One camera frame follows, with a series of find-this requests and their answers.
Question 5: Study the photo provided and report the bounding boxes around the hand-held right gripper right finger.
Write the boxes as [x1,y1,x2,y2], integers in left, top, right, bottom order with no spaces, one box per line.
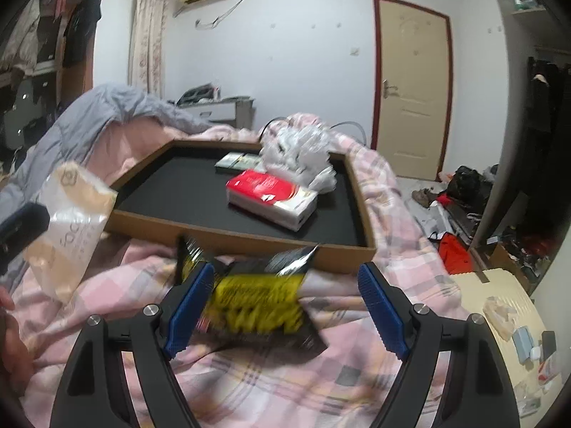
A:
[358,262,521,428]

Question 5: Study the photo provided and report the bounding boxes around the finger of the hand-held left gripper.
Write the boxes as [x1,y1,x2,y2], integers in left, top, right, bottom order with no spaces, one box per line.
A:
[0,203,51,274]

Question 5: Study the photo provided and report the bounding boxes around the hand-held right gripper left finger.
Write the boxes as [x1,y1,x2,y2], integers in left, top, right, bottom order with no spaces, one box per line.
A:
[50,262,216,428]

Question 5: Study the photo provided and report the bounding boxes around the black yellow wipes packet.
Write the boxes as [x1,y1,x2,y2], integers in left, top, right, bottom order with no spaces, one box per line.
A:
[176,234,329,354]

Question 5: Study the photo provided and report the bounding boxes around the brown cardboard box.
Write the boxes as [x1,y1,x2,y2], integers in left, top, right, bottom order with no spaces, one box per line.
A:
[103,139,378,274]

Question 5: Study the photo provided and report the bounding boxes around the person's left hand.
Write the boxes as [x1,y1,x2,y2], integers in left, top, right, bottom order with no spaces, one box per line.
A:
[0,287,39,398]

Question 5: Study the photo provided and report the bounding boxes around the red bag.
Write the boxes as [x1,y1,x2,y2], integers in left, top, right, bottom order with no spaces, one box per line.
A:
[437,232,474,275]

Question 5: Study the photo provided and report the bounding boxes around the pink plaid bed cover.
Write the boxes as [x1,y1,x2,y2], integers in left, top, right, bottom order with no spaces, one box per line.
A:
[0,113,491,428]

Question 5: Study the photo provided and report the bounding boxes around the beige cardboard carton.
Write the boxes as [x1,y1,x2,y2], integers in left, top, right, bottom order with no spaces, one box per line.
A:
[450,267,561,428]

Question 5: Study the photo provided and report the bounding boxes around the clear plastic wrap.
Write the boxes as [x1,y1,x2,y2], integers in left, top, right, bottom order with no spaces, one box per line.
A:
[484,296,519,340]

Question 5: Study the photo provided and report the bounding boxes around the brown shoes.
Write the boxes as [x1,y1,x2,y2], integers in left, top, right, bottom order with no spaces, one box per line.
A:
[412,187,440,208]

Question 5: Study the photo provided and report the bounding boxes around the small grey blue box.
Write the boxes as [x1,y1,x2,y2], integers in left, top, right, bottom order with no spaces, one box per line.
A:
[512,326,534,358]

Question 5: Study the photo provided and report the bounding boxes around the grey and pink quilt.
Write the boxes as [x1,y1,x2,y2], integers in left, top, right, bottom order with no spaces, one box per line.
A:
[0,84,238,233]

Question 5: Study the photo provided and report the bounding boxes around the red tissue pack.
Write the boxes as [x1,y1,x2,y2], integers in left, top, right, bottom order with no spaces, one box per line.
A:
[226,169,319,233]

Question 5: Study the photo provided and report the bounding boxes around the black bag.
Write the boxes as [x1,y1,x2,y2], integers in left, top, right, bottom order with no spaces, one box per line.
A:
[446,166,490,207]

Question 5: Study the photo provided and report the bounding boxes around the green tissue pack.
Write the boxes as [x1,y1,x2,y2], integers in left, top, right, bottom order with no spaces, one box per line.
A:
[215,152,265,175]

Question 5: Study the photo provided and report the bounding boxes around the open wooden wardrobe with clothes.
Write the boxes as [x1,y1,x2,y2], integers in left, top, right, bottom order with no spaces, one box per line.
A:
[0,0,110,180]

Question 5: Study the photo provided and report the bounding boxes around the black phone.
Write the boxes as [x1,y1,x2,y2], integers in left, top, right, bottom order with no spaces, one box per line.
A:
[541,331,558,360]

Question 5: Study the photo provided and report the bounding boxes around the white plastic bag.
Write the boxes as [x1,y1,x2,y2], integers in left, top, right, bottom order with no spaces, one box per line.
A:
[259,122,337,193]

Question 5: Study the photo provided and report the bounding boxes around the grey desk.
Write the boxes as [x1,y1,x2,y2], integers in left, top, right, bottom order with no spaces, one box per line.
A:
[178,97,256,128]

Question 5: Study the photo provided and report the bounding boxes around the black items on desk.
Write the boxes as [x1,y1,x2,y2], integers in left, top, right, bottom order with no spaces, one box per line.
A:
[178,84,222,105]

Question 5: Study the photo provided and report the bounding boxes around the floral curtain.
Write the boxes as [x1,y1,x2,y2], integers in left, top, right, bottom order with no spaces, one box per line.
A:
[128,0,173,99]

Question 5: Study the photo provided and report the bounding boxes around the hanging dark clothes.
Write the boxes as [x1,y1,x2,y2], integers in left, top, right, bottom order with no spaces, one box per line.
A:
[524,56,571,198]

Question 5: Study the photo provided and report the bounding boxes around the sliding door wardrobe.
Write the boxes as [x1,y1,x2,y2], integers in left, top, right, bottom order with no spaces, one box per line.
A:
[486,0,571,279]

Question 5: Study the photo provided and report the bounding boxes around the grey cable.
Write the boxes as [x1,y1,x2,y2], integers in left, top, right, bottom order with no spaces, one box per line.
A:
[259,116,372,148]

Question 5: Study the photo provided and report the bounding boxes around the cream door with red frame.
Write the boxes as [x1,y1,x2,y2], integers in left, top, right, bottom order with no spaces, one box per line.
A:
[372,0,454,182]

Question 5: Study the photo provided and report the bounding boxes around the air conditioner cable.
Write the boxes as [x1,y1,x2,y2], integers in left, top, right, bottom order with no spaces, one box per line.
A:
[195,0,251,30]

